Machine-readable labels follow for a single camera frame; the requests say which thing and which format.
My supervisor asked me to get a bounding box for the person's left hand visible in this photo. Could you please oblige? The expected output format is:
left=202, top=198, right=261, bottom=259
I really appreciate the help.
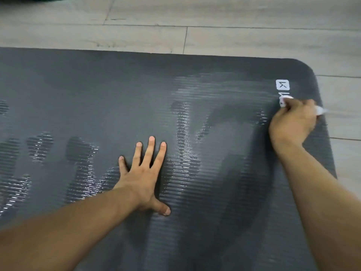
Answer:
left=112, top=135, right=172, bottom=216

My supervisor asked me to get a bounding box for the person's right hand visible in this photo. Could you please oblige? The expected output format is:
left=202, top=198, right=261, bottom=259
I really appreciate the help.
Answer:
left=268, top=98, right=319, bottom=147

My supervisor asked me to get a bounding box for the white tissue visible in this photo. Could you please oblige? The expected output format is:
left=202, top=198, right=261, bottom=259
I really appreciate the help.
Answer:
left=278, top=96, right=329, bottom=116

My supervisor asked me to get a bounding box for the dark grey yoga mat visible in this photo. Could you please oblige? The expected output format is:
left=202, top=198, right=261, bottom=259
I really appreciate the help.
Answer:
left=0, top=47, right=338, bottom=271

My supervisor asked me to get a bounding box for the person's left forearm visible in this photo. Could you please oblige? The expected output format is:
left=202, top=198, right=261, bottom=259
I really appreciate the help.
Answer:
left=0, top=186, right=141, bottom=271

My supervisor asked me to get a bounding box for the person's right forearm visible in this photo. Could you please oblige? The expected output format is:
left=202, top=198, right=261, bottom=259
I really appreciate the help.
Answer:
left=272, top=139, right=361, bottom=271

